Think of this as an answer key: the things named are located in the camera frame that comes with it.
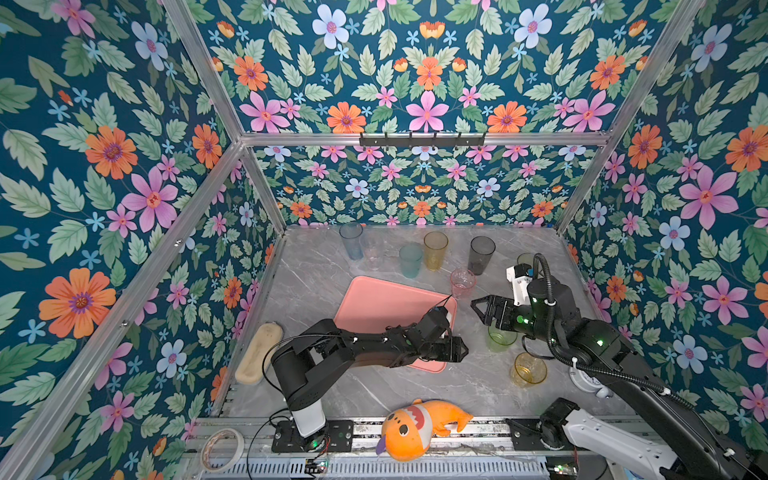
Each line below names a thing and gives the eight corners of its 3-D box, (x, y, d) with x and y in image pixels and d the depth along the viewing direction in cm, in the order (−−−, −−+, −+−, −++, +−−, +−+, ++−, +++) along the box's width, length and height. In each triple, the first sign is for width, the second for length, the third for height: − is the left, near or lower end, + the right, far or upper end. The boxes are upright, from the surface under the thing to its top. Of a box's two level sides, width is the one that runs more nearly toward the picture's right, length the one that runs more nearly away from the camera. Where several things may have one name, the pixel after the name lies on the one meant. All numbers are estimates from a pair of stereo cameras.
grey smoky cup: (467, 276, 107) (473, 252, 96) (464, 260, 111) (470, 235, 101) (488, 276, 107) (497, 252, 96) (484, 260, 111) (493, 235, 101)
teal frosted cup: (397, 270, 109) (396, 251, 101) (410, 259, 112) (411, 240, 104) (410, 281, 105) (410, 263, 97) (424, 269, 109) (425, 251, 101)
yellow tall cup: (424, 270, 109) (425, 244, 98) (423, 257, 113) (425, 231, 102) (444, 270, 109) (449, 244, 98) (443, 257, 113) (447, 231, 102)
